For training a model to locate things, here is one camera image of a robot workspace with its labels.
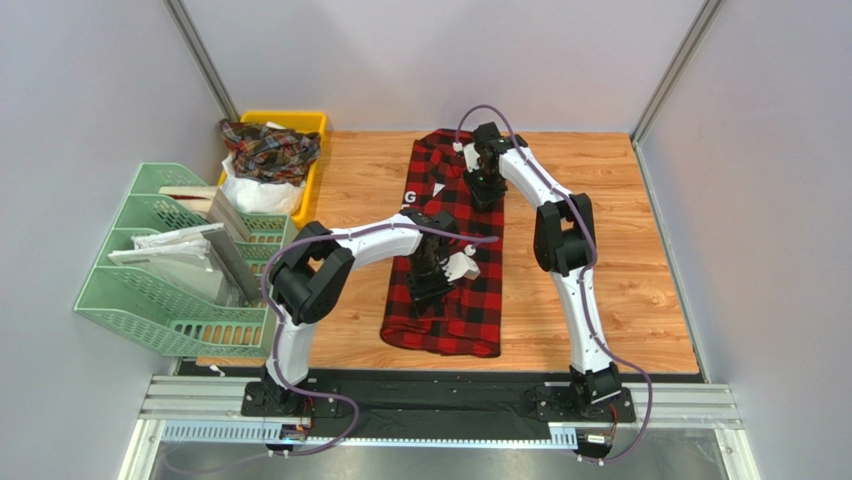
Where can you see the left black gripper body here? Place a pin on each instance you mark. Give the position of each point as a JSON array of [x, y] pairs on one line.
[[426, 277]]

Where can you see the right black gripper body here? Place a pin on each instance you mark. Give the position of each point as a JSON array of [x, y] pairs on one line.
[[485, 193]]

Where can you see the red black plaid shirt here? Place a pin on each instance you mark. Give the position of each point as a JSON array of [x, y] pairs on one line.
[[467, 320]]

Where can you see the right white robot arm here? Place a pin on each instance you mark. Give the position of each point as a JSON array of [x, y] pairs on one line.
[[564, 246]]

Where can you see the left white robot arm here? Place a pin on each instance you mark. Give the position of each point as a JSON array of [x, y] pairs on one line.
[[307, 278]]

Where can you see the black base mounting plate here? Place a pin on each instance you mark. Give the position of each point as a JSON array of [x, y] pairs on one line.
[[458, 405]]

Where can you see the white cloth in bin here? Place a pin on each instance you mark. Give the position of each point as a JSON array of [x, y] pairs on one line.
[[254, 197]]

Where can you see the yellow plastic bin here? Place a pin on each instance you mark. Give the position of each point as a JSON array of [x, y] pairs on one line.
[[304, 122]]

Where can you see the multicolour plaid shirt in bin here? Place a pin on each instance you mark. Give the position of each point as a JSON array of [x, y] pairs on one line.
[[268, 154]]

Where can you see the papers in file rack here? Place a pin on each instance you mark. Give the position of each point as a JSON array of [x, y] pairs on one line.
[[203, 260]]

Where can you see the brown book in rack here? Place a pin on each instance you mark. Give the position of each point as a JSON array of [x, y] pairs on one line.
[[208, 202]]

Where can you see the green plastic file rack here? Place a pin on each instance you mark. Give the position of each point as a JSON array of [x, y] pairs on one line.
[[151, 312]]

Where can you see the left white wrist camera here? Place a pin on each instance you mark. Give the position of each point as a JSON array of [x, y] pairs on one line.
[[461, 265]]

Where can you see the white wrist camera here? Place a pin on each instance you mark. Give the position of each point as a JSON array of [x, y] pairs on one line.
[[461, 265], [469, 154]]

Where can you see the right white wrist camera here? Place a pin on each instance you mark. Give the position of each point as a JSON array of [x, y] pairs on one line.
[[469, 154]]

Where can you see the aluminium rail frame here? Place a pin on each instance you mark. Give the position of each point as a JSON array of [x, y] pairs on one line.
[[195, 426]]

